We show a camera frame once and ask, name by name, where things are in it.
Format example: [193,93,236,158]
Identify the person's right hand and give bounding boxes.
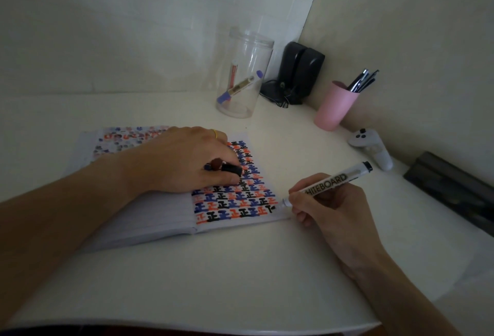
[287,172,383,279]

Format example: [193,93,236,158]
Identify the person's left hand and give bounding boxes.
[127,126,245,196]

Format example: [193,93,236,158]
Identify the white whiteboard marker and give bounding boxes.
[279,161,374,209]

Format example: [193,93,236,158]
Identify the notebook with coloured marks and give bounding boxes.
[64,125,293,254]

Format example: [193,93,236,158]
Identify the person's left forearm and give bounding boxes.
[0,154,144,319]

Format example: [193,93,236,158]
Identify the person's right forearm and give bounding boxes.
[349,252,464,336]

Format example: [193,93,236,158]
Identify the white handheld controller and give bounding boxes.
[347,128,394,172]

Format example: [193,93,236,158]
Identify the blue capped marker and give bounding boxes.
[216,70,264,106]

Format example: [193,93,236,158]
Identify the pink cup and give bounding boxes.
[313,80,360,132]

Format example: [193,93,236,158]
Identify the black speaker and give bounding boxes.
[278,41,308,94]
[294,47,326,105]

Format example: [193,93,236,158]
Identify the clear plastic jar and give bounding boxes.
[215,27,275,119]

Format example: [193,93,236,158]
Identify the black and silver pen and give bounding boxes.
[347,70,369,92]

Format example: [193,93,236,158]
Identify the dark grey box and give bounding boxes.
[403,151,494,238]

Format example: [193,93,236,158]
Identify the black cable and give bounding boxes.
[259,79,295,109]

